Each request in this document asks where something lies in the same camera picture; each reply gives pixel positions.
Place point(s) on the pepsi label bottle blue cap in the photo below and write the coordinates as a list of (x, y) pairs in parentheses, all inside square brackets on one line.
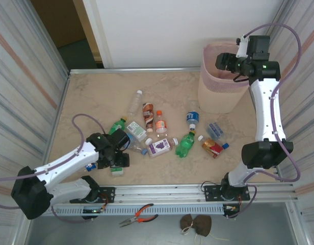
[(90, 167)]

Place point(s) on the lime label bottle white cap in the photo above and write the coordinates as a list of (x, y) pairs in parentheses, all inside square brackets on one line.
[(117, 172)]

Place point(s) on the light blue label bottle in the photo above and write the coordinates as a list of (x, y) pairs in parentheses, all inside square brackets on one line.
[(135, 146)]

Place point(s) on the green plastic bottle yellow cap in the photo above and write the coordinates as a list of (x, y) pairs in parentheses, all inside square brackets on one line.
[(116, 126), (185, 146)]

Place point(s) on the orange label orange cap bottle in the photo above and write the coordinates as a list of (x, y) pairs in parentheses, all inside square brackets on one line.
[(161, 124)]

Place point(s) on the clear bottle white cap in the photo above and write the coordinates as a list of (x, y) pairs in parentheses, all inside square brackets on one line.
[(134, 104)]

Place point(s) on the blue label white cap bottle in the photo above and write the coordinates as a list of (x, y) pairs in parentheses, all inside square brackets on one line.
[(192, 116)]

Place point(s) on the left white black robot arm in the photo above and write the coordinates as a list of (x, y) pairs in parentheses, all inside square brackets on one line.
[(65, 163)]

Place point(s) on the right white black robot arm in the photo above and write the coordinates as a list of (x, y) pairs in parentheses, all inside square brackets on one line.
[(265, 109)]

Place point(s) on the beige mesh waste bin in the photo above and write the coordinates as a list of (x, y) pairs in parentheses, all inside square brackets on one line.
[(218, 99)]

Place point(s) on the white green label bottle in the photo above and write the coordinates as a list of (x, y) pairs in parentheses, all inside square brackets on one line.
[(136, 130)]

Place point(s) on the purple grape label bottle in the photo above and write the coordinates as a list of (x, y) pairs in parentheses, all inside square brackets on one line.
[(160, 148)]

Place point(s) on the brown label plastic bottle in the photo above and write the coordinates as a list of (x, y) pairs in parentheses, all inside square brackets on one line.
[(147, 113)]

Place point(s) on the red yellow label bottle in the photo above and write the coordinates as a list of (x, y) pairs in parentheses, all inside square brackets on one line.
[(213, 149)]

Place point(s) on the brown cloth pouch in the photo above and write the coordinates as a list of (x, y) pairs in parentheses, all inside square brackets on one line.
[(201, 224)]

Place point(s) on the tan wooden door jamb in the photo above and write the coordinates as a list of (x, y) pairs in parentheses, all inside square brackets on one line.
[(87, 28)]

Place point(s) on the brown door panel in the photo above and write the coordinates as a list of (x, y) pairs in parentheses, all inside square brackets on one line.
[(57, 20)]

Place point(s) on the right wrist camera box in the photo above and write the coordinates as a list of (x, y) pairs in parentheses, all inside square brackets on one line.
[(242, 47)]

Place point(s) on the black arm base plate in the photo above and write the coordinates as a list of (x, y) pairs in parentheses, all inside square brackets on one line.
[(210, 190), (108, 194)]

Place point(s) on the long aluminium mounting rail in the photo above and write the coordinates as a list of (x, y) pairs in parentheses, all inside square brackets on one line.
[(159, 191)]

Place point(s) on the aluminium frame post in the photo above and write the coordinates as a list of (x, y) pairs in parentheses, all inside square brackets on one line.
[(43, 33), (279, 12)]

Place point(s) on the aluminium table edge rail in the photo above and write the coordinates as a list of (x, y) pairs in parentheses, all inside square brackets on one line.
[(134, 70)]

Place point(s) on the white door frame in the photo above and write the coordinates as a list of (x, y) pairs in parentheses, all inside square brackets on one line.
[(95, 30)]

